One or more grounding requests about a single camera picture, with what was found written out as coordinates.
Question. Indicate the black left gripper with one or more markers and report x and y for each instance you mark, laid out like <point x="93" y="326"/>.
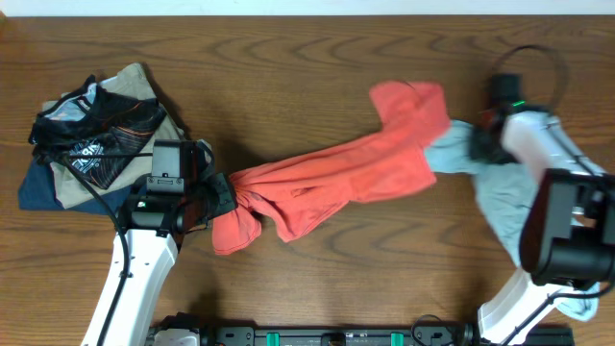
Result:
<point x="223" y="193"/>

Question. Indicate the red orange polo shirt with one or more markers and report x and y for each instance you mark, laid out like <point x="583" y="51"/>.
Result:
<point x="302" y="192"/>

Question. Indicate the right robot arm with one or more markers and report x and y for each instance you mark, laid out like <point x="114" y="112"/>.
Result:
<point x="566" y="246"/>

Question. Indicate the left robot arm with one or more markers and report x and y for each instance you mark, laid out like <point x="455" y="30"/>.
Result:
<point x="182" y="192"/>

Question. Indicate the black patterned jersey shirt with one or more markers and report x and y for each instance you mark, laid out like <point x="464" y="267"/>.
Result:
<point x="99" y="131"/>

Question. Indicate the navy blue folded shirt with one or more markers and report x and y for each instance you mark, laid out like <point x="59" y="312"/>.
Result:
<point x="37" y="191"/>

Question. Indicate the light grey blue shirt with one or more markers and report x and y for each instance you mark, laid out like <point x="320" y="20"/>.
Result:
<point x="503" y="192"/>

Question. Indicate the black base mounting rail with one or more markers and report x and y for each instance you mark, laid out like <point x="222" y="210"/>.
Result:
<point x="331" y="337"/>

